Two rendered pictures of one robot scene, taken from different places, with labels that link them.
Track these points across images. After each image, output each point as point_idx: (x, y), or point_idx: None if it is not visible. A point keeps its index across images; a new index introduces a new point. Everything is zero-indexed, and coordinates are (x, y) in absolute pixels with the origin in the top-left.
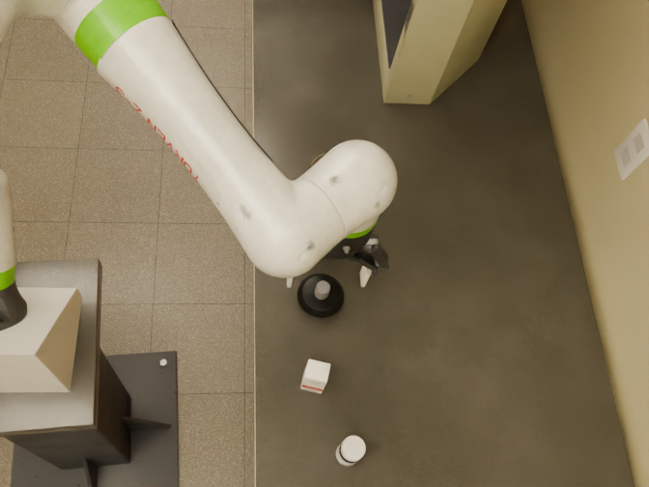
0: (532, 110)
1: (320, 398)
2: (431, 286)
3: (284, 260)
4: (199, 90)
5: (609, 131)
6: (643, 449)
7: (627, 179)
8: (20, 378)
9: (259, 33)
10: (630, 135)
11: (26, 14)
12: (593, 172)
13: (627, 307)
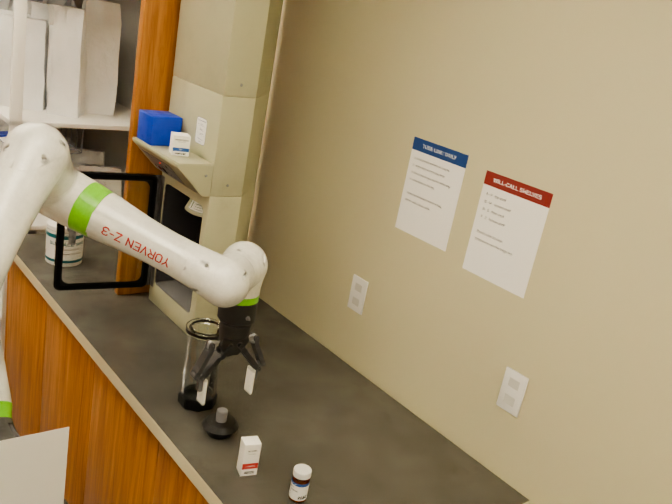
0: (285, 325)
1: (257, 477)
2: (287, 408)
3: (236, 279)
4: (153, 219)
5: (339, 300)
6: (464, 441)
7: (363, 312)
8: (34, 495)
9: (80, 324)
10: (351, 289)
11: (56, 186)
12: (342, 330)
13: (405, 376)
